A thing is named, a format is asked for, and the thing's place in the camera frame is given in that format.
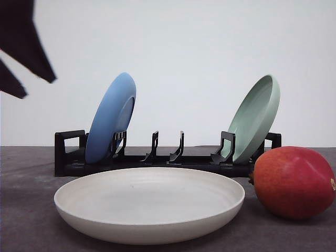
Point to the green plate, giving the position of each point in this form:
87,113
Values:
254,119

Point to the blue plate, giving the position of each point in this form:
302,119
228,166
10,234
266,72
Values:
113,115

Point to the red pomegranate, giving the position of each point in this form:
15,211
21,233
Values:
294,182

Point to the white plate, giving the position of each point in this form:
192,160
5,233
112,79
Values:
148,206

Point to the black plate rack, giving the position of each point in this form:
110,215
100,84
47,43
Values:
71,161

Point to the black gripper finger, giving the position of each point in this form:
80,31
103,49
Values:
20,39
9,84

